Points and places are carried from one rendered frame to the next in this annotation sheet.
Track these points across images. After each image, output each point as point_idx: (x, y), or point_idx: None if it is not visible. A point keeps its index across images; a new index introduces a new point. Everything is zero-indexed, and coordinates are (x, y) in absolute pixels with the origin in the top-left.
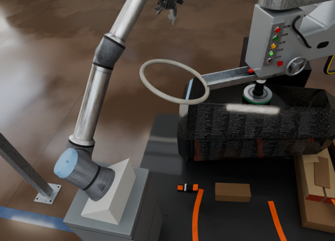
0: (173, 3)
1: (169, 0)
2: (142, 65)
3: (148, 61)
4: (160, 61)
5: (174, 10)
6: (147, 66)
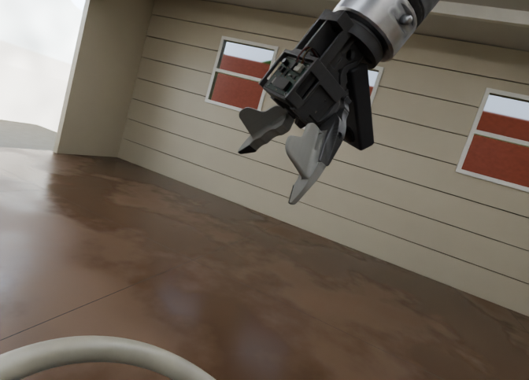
0: (335, 104)
1: (324, 70)
2: (23, 349)
3: (94, 340)
4: (161, 365)
5: (331, 134)
6: (61, 365)
